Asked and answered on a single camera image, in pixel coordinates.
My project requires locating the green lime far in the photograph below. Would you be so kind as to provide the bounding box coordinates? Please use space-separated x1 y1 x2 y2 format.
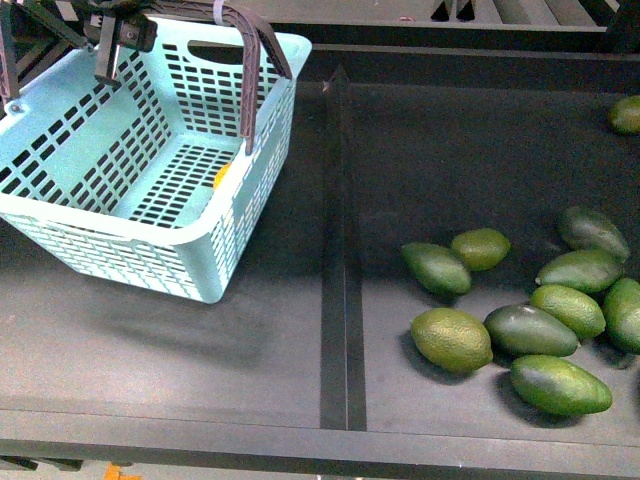
607 95 640 135

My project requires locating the green lime back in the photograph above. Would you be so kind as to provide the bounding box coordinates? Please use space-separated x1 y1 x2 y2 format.
450 228 511 272

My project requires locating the brown basket handle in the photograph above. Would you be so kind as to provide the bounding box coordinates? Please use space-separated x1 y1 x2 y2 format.
0 0 294 156

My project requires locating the green lime right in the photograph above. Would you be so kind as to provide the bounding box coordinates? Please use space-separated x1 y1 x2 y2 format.
530 284 606 339

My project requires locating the light blue plastic basket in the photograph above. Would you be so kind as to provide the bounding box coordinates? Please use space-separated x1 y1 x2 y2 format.
1 19 296 303

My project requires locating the dark green avocado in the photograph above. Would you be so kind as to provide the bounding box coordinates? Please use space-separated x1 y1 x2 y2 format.
484 304 580 357
400 242 472 296

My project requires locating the green avocado right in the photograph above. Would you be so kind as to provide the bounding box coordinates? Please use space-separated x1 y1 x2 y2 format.
535 249 623 294

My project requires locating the green avocado front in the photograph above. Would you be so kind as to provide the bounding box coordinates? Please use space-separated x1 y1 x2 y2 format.
509 355 613 417

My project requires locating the black tray divider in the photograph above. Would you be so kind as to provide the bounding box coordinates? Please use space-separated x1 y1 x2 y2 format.
320 66 367 432

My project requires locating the yellow mango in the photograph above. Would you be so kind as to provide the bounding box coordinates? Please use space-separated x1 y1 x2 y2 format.
212 162 232 190

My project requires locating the dark avocado back right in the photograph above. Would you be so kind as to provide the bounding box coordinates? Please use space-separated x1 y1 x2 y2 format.
557 206 630 262

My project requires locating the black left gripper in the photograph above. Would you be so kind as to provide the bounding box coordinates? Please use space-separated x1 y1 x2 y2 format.
83 1 157 87

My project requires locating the green lime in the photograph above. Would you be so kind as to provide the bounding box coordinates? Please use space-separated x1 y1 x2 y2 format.
530 284 606 339
450 228 511 272
607 95 640 135
410 307 494 374

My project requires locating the green lime edge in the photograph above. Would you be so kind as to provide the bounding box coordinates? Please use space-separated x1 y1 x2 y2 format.
602 278 639 355

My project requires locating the dark green avocado left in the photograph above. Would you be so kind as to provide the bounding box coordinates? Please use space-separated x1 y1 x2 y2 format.
400 242 472 296

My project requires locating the white zip tie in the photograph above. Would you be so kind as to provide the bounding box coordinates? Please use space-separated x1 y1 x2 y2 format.
212 0 226 26

